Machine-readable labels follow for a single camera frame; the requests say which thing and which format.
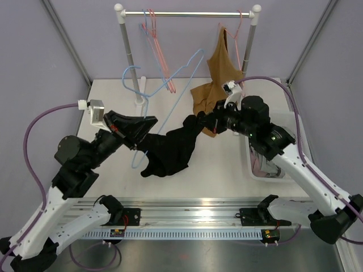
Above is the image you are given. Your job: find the white plastic basket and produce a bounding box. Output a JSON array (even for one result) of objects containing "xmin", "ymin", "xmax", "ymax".
[{"xmin": 245, "ymin": 110, "xmax": 298, "ymax": 184}]

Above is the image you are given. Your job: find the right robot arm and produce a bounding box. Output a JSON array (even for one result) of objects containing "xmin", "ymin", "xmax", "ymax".
[{"xmin": 197, "ymin": 96, "xmax": 362, "ymax": 244}]

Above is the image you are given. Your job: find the brown tank top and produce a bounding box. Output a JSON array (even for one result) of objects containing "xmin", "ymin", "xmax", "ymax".
[{"xmin": 189, "ymin": 26, "xmax": 244, "ymax": 138}]

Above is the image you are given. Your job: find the blue hanger with black top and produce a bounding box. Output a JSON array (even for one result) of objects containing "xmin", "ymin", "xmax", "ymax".
[{"xmin": 121, "ymin": 48, "xmax": 205, "ymax": 169}]

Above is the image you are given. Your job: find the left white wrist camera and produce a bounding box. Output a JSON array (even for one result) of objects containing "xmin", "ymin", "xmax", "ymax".
[{"xmin": 77, "ymin": 99, "xmax": 111, "ymax": 132}]

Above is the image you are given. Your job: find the white slotted cable duct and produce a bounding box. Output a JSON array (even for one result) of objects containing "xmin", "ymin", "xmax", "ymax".
[{"xmin": 81, "ymin": 228, "xmax": 263, "ymax": 241}]

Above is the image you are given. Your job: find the black tank top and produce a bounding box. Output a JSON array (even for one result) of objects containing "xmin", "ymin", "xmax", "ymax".
[{"xmin": 137, "ymin": 114, "xmax": 203, "ymax": 178}]

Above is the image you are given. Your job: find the white and metal clothes rack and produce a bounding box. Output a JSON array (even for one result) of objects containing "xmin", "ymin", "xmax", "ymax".
[{"xmin": 114, "ymin": 3, "xmax": 261, "ymax": 114}]

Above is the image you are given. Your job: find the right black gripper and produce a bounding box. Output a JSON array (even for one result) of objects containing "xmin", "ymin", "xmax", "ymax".
[{"xmin": 199, "ymin": 99, "xmax": 256, "ymax": 138}]

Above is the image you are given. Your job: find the pink tank top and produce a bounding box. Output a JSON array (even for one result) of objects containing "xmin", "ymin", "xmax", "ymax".
[{"xmin": 250, "ymin": 152, "xmax": 269, "ymax": 177}]

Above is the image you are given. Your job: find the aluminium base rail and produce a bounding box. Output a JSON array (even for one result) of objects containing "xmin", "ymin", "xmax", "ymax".
[{"xmin": 38, "ymin": 198, "xmax": 347, "ymax": 229}]

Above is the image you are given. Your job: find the pink hanger with brown top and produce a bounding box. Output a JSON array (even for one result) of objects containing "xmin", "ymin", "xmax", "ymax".
[{"xmin": 217, "ymin": 10, "xmax": 243, "ymax": 84}]

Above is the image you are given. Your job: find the light blue hanger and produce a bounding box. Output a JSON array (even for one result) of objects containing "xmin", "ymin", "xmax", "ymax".
[{"xmin": 140, "ymin": 8, "xmax": 171, "ymax": 86}]

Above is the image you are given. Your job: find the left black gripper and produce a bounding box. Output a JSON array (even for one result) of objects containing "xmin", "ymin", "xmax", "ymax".
[{"xmin": 86, "ymin": 110, "xmax": 159, "ymax": 169}]

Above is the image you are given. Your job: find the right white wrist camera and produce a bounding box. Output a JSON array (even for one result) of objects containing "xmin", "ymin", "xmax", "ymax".
[{"xmin": 222, "ymin": 80, "xmax": 244, "ymax": 108}]

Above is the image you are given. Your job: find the grey tank top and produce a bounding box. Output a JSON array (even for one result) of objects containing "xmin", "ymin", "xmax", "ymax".
[{"xmin": 251, "ymin": 150, "xmax": 285, "ymax": 179}]

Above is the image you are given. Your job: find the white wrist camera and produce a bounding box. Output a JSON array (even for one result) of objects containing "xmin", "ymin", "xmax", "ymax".
[
  {"xmin": 222, "ymin": 80, "xmax": 244, "ymax": 108},
  {"xmin": 77, "ymin": 99, "xmax": 111, "ymax": 132}
]

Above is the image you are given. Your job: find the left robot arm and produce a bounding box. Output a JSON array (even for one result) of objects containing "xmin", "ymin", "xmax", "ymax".
[{"xmin": 1, "ymin": 110, "xmax": 158, "ymax": 271}]

